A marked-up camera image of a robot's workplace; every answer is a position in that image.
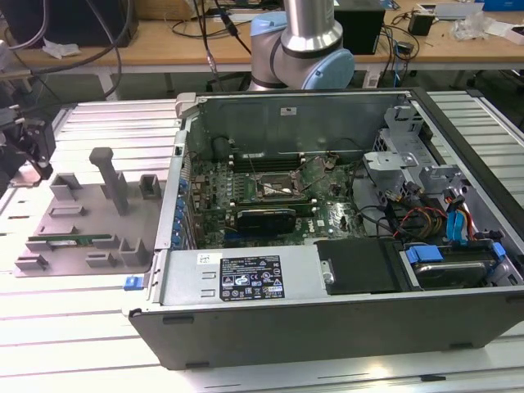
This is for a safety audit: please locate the green motherboard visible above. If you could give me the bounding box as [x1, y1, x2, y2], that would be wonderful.
[186, 151, 372, 250]

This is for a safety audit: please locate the CPU socket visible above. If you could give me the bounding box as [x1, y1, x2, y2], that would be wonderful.
[254, 169, 307, 202]

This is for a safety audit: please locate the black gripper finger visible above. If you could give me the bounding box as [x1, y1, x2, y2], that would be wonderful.
[24, 121, 56, 180]

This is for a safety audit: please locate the cardboard box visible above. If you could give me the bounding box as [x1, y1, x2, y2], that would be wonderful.
[138, 0, 197, 20]

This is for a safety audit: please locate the clear plastic bag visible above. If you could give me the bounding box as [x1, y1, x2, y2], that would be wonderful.
[451, 11, 495, 42]

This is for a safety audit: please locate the wooden desk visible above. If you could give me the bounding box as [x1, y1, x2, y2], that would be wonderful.
[0, 7, 524, 102]

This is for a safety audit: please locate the black computer tower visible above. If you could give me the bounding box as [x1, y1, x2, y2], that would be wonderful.
[0, 0, 139, 50]

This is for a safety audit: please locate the orange wire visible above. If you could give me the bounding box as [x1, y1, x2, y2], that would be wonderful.
[458, 206, 476, 243]

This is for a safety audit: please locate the hard disk blue carrier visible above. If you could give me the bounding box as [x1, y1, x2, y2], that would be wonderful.
[399, 240, 513, 292]

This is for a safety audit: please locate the grey latch bracket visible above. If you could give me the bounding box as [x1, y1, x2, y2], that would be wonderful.
[417, 163, 472, 201]

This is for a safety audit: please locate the white crumpled paper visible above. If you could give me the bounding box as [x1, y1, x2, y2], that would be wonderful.
[42, 38, 82, 59]

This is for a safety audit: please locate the black RAM slot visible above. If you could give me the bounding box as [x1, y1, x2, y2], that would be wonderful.
[228, 165, 307, 173]
[228, 152, 305, 160]
[228, 160, 306, 168]
[228, 156, 306, 164]

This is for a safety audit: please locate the grey flat device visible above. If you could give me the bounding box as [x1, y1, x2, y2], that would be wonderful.
[416, 2, 486, 21]

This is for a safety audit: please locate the black power connector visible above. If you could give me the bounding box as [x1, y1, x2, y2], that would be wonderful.
[403, 179, 425, 200]

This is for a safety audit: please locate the black adapter cube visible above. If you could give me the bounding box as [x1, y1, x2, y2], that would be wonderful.
[408, 11, 434, 37]

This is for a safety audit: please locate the black graphics card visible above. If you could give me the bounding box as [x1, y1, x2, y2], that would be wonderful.
[235, 206, 298, 237]

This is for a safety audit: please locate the silver drive cage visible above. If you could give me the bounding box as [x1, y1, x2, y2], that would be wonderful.
[362, 149, 406, 208]

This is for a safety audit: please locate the silver metal bracket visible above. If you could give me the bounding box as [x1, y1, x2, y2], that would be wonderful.
[374, 104, 429, 165]

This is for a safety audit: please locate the green RAM stick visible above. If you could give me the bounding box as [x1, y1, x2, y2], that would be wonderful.
[228, 197, 317, 218]
[28, 233, 115, 247]

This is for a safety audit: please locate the white flat box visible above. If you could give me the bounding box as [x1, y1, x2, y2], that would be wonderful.
[486, 20, 524, 45]

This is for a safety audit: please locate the black cylinder part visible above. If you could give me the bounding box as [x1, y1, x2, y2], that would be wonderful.
[210, 137, 231, 160]

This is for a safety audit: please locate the metal socket cover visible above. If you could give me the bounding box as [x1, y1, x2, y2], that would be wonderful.
[291, 157, 331, 192]

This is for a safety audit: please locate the black camera cable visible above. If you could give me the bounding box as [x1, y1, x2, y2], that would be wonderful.
[7, 0, 139, 83]

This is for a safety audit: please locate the black grey PC case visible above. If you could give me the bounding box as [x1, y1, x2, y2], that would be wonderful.
[122, 85, 524, 372]

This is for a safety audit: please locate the red wire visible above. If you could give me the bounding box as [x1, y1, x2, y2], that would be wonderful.
[393, 206, 435, 238]

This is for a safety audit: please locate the blue data wire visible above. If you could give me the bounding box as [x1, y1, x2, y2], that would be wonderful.
[445, 186, 476, 247]

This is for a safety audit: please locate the yellow wire bundle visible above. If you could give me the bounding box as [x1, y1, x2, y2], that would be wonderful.
[425, 208, 447, 235]

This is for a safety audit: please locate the silver power supply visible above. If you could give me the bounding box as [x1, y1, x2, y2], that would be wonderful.
[157, 244, 328, 307]

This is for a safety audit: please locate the grey parts rack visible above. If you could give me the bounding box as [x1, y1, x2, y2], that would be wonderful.
[14, 147, 167, 279]

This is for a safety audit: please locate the black plastic bay cover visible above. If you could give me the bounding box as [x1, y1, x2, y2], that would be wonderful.
[315, 238, 404, 296]

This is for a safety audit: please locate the grey case latch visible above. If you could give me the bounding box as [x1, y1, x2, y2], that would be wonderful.
[174, 93, 202, 120]

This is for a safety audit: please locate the black round cable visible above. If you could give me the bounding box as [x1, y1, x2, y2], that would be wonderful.
[354, 202, 396, 239]

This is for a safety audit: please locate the black hanging cable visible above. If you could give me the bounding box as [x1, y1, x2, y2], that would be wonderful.
[192, 0, 225, 92]

